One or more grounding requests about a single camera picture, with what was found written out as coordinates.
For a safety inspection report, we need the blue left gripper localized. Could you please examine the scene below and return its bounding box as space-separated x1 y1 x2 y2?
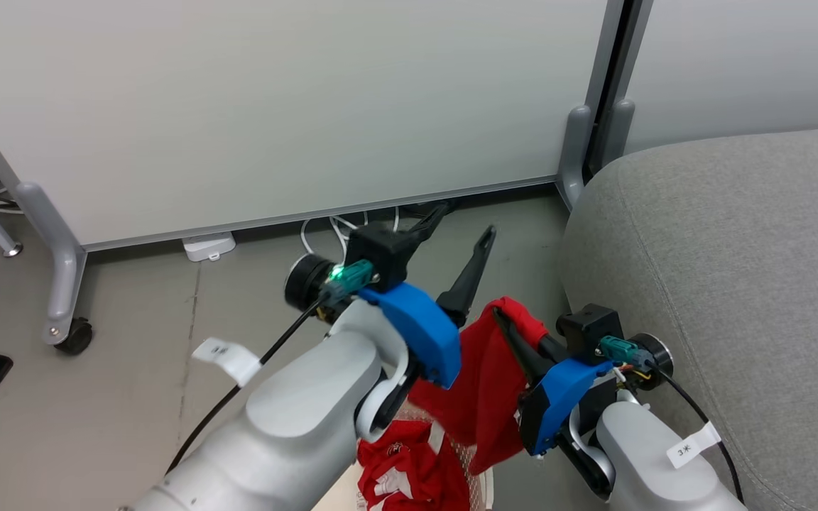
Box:
359 202 499 391

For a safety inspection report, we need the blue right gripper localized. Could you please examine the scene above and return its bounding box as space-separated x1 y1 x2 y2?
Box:
492 309 623 456

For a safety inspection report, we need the plain red garment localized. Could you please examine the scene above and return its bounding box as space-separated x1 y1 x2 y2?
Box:
408 297 550 476

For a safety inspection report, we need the red garment with white print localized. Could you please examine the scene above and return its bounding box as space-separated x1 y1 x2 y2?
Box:
356 419 471 511

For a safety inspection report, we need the cream perforated laundry basket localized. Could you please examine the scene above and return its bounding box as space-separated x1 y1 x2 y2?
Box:
313 401 496 511

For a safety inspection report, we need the grey partition foot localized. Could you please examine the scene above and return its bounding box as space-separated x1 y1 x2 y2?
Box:
556 105 594 211
602 99 636 170

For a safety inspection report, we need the grey fabric sofa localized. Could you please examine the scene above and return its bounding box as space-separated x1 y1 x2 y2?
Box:
560 126 818 511

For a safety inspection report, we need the wide white partition panel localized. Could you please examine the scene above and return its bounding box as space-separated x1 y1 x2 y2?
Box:
0 0 628 251

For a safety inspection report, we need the white power strip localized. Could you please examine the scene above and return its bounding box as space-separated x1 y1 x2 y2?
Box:
182 232 237 263

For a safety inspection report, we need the grey partition leg with caster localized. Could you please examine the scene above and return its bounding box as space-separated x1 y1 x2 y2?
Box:
14 182 94 356

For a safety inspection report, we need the green right cable connector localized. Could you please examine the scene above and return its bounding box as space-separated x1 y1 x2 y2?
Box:
599 336 655 371

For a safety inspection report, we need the green cable connector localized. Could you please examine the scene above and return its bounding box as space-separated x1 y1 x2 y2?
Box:
599 336 655 371
320 259 379 304

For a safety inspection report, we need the green left cable connector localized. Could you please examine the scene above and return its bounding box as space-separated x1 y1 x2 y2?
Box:
320 259 379 304

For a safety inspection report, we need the coiled white cable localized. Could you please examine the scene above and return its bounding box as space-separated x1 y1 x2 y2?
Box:
300 208 402 265

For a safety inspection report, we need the white right cable tag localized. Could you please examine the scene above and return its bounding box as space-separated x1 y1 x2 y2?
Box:
666 422 723 470

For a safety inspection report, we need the white cable tag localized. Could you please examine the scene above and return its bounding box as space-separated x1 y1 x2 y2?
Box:
666 422 723 470
192 339 263 388

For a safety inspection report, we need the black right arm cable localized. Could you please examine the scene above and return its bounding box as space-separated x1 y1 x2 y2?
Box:
658 369 746 506

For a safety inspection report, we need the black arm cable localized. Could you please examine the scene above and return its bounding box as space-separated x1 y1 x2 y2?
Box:
658 369 746 506
165 298 326 475

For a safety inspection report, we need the white left cable tag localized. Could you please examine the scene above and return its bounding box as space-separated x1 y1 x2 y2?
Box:
192 339 263 388

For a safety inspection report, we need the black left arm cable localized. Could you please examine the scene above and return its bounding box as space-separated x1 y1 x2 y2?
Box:
165 298 326 475

